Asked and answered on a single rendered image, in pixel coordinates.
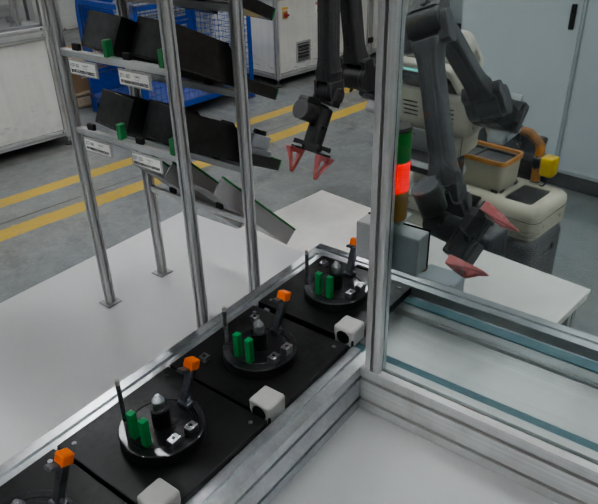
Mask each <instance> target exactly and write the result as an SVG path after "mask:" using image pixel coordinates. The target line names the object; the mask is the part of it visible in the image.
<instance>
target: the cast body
mask: <svg viewBox="0 0 598 504"><path fill-rule="evenodd" d="M250 132H251V131H250ZM266 134H267V132H266V131H263V130H260V129H257V128H255V129H254V130H253V132H251V148H252V154H256V155H261V156H265V157H271V154H272V152H270V151H268V147H269V144H270V140H271V138H270V137H267V136H266Z"/></svg>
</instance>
